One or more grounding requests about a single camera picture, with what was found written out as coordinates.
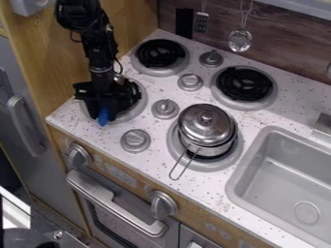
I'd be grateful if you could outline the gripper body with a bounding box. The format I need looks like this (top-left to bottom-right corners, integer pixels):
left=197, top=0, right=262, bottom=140
left=72, top=78, right=144, bottom=123

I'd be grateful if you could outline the blue spoon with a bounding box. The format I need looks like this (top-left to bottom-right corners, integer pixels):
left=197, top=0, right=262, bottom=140
left=97, top=108, right=115, bottom=128

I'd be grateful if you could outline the silver pot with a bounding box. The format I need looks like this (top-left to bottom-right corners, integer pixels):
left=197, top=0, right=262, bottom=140
left=167, top=122, right=240, bottom=181

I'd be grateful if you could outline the toy stove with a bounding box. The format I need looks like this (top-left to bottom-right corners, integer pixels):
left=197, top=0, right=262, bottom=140
left=75, top=38, right=280, bottom=173

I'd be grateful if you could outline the grey toy fridge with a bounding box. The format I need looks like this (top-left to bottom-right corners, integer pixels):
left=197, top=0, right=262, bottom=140
left=0, top=34, right=88, bottom=231

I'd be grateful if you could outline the silver lid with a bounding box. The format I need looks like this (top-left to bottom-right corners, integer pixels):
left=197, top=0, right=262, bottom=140
left=177, top=103, right=237, bottom=147

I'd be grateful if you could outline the black hanging tool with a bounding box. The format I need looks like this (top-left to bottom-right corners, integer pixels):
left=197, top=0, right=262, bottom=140
left=174, top=7, right=196, bottom=41

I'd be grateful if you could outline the small hanging grater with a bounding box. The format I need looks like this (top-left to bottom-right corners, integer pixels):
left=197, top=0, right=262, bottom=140
left=193, top=0, right=213, bottom=34

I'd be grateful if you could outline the toy sink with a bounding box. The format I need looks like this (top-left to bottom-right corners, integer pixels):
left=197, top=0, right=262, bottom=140
left=224, top=125, right=331, bottom=248

